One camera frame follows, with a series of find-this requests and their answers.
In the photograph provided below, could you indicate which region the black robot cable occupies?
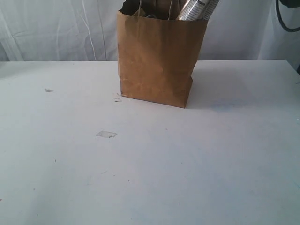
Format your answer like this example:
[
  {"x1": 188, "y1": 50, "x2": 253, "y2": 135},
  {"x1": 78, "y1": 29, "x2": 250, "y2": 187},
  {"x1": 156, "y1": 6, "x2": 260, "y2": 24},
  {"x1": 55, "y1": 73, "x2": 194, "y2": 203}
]
[{"x1": 274, "y1": 0, "x2": 300, "y2": 32}]

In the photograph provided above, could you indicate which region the brown paper shopping bag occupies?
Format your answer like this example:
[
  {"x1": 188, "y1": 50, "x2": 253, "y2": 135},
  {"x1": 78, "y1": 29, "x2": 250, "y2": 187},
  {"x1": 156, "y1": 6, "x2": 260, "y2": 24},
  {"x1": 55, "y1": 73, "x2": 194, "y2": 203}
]
[{"x1": 117, "y1": 0, "x2": 208, "y2": 108}]

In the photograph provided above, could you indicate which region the yellow grain bottle white cap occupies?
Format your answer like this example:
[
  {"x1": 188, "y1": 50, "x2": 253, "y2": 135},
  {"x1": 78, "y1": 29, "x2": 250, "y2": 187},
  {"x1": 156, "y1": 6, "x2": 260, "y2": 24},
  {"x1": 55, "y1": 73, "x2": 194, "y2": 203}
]
[{"x1": 132, "y1": 8, "x2": 146, "y2": 17}]

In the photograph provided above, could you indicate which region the white backdrop curtain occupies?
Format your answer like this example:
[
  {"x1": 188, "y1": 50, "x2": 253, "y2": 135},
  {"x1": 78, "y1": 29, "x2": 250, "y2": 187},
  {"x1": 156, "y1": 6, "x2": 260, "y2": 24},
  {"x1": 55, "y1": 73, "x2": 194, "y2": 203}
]
[{"x1": 0, "y1": 0, "x2": 300, "y2": 67}]

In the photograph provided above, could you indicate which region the long pasta packet dark blue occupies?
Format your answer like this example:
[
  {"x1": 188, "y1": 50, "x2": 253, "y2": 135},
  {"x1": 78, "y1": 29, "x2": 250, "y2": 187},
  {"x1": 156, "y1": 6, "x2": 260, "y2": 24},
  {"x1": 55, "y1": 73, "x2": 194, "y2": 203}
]
[{"x1": 177, "y1": 0, "x2": 219, "y2": 21}]

